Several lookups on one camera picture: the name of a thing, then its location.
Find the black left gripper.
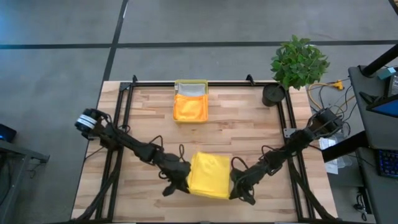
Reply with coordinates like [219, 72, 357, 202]
[158, 152, 192, 194]

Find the grey metal stand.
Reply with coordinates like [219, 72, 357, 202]
[0, 139, 50, 224]

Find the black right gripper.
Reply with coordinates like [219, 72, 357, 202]
[229, 166, 265, 202]

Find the black slanted pole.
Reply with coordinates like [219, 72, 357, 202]
[359, 43, 398, 78]

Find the yellow extension cable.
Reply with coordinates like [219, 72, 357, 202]
[307, 79, 357, 129]

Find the black desk beam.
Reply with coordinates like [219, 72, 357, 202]
[322, 130, 369, 163]

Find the grey desk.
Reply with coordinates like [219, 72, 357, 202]
[348, 64, 398, 224]

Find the black aluminium table frame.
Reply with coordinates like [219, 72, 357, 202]
[70, 74, 343, 224]

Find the orange microfiber towel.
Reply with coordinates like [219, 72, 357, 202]
[172, 93, 209, 122]

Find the grey microfiber towel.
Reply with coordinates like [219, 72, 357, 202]
[177, 82, 207, 97]

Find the black backlit keyboard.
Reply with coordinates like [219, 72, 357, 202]
[377, 148, 398, 179]

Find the black plant pot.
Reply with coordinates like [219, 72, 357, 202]
[262, 82, 287, 108]

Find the yellow microfiber towel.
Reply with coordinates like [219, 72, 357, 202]
[187, 151, 233, 200]

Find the small teal box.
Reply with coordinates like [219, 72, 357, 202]
[377, 66, 397, 80]

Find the black device blue light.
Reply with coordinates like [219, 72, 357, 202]
[0, 123, 17, 144]

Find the yellow translucent plastic bin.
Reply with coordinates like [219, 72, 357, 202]
[172, 79, 210, 124]

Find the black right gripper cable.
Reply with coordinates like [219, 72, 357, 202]
[229, 156, 249, 172]

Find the blue-screen laptop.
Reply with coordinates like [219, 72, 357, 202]
[366, 94, 398, 119]

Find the green leafy plant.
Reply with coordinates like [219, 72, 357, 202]
[270, 34, 331, 91]

